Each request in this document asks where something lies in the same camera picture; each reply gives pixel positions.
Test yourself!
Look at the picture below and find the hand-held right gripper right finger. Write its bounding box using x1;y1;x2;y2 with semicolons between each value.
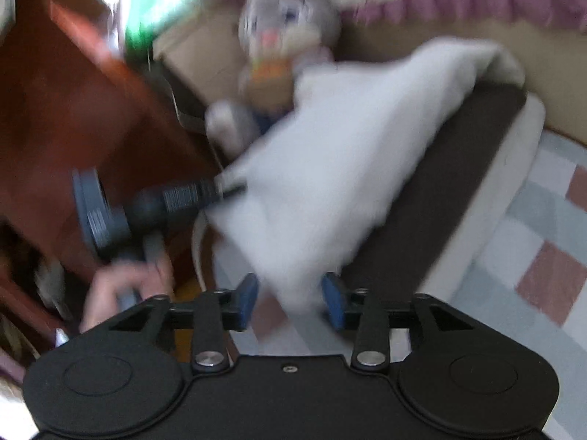
322;273;473;371

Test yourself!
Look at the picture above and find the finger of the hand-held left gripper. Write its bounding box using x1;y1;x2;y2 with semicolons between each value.
215;179;248;201

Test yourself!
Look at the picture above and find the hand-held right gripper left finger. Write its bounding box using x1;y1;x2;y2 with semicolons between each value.
109;274;259;374

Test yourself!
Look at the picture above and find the cream knit cardigan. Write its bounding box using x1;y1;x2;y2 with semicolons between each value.
204;37;526;331

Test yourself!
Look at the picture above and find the person's left hand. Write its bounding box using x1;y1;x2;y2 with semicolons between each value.
80;259;176;333

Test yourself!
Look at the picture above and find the brown wooden dresser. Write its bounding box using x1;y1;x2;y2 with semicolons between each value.
0;0;221;367

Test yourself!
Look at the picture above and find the cardboard box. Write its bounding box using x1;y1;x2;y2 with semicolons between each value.
151;4;258;115

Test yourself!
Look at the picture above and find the brown folded sweater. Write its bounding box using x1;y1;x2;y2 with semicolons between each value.
339;82;528;280

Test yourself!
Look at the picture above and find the grey plush rabbit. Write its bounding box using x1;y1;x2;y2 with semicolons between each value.
204;0;342;147

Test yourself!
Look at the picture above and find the bright green object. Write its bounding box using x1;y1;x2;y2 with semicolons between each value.
124;0;184;51

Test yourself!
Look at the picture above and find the checkered rug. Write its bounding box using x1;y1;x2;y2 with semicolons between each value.
193;133;587;440

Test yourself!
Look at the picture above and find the cream folded garment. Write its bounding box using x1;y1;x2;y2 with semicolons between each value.
419;94;546;303

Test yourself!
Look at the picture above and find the beige bed base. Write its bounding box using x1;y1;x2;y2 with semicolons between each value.
335;18;587;147

